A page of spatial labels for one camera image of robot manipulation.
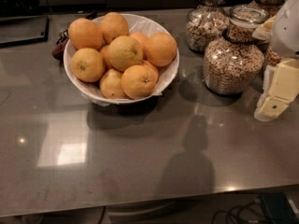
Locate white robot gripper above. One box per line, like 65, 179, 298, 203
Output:
254, 0, 299, 121

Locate small hidden back orange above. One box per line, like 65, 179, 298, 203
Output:
130, 32, 149, 49

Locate white bowl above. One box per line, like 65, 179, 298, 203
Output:
64, 13, 179, 106

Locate hidden middle left orange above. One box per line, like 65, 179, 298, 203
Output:
100, 45, 112, 69

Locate right glass cereal jar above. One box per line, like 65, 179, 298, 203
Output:
264, 47, 281, 66

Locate glass cereal jar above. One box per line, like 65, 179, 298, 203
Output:
264, 47, 281, 66
203, 5, 269, 95

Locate front glass cereal jar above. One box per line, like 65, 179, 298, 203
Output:
203, 5, 269, 95

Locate back left glass jar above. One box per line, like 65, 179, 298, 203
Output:
186, 0, 229, 53

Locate blue box under table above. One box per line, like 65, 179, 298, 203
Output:
260, 193, 299, 224

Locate keys with dark fob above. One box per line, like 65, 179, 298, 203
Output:
51, 10, 97, 62

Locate dark tray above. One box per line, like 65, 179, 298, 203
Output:
0, 15, 49, 48

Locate black cables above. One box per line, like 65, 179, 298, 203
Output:
211, 201, 269, 224

